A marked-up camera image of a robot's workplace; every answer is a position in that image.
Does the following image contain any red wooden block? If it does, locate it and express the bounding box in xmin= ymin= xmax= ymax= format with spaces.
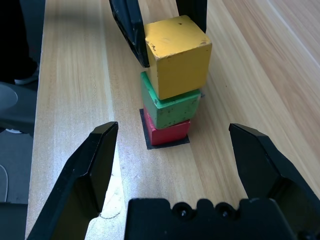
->
xmin=143 ymin=107 xmax=192 ymax=147

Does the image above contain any green wooden block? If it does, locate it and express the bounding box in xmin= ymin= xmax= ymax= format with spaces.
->
xmin=140 ymin=71 xmax=202 ymax=130

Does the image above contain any black square marker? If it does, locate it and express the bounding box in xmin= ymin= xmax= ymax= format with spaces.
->
xmin=138 ymin=107 xmax=191 ymax=150

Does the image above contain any black trouser leg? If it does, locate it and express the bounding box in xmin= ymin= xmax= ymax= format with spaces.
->
xmin=0 ymin=0 xmax=47 ymax=85

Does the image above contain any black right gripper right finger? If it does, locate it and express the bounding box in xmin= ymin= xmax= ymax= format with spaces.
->
xmin=229 ymin=123 xmax=320 ymax=240

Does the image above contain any yellow wooden block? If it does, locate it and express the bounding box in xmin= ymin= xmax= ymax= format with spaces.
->
xmin=144 ymin=14 xmax=213 ymax=101

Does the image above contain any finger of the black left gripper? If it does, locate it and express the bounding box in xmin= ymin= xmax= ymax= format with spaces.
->
xmin=176 ymin=0 xmax=208 ymax=34
xmin=109 ymin=0 xmax=151 ymax=69

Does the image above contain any white sneaker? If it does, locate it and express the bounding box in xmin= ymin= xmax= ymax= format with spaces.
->
xmin=14 ymin=69 xmax=40 ymax=86

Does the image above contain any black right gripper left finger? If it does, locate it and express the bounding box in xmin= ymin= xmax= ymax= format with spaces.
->
xmin=26 ymin=121 xmax=119 ymax=240

